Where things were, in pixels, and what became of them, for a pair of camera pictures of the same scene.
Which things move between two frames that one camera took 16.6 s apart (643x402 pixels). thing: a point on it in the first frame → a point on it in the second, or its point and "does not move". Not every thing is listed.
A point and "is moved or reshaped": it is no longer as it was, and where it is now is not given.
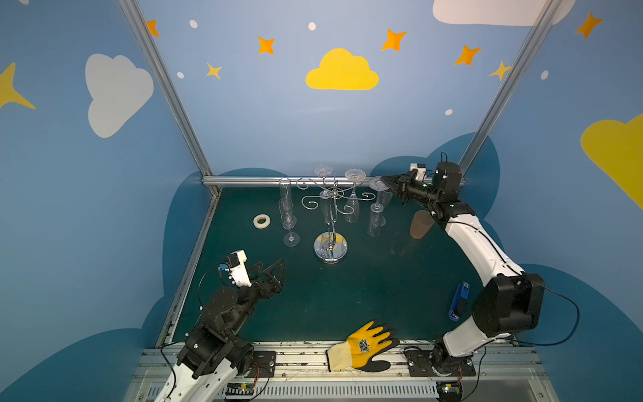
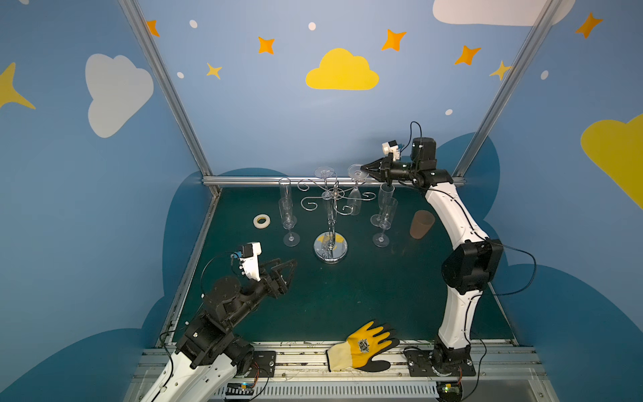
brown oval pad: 421,224 does not move
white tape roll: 261,225 does not move
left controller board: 239,389 does not move
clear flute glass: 381,184 → 381,239
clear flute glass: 289,221 does not move
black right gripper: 407,186 → 384,169
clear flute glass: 377,220 is moved or reshaped
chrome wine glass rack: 331,247 does not move
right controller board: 450,391 does not move
